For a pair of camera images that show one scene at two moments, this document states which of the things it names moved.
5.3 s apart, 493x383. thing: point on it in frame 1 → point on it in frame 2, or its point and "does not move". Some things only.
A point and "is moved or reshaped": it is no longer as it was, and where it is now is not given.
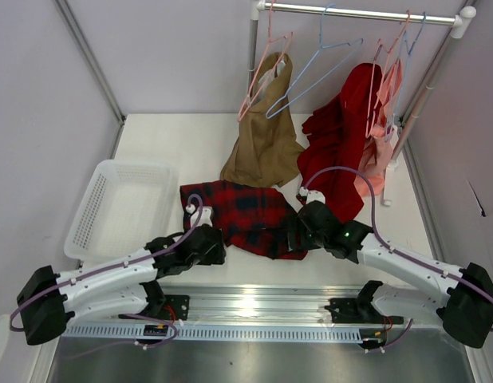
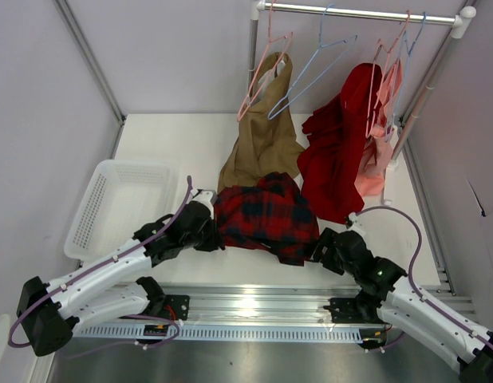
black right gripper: [296, 234] → [322, 247]
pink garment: [376, 151] does not move
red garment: [337, 134] does not move
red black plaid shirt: [250, 218] is moved or reshaped
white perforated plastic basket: [126, 207] does not move
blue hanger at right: [403, 58] does not move
